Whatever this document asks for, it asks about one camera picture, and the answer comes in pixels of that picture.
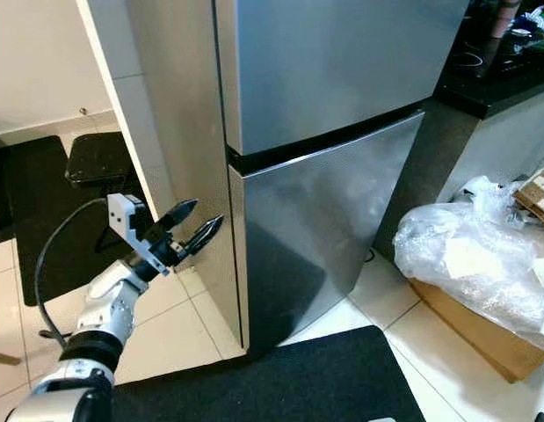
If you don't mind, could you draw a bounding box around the black stool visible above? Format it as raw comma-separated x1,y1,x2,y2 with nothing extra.
65,132,145,251

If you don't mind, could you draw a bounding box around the stainless steel fridge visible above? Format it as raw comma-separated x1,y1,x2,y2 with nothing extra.
214,0,475,353

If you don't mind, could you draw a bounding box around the crumpled clear plastic wrap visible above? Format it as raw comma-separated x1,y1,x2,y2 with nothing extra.
393,176,544,353

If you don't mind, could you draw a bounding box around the silver fridge compartment door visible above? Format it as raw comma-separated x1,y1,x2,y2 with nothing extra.
228,110,426,353

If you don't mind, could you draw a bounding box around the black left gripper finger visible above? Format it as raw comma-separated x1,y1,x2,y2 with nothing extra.
185,215,225,258
154,200,199,231

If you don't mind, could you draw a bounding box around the small labelled cardboard box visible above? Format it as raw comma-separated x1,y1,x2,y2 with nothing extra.
513,165,544,229

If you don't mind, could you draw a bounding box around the black floor mat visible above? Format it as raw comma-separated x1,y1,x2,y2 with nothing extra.
0,136,158,307
109,325,426,422

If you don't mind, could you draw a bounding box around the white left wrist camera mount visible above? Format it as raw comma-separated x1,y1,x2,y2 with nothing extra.
106,193,165,275

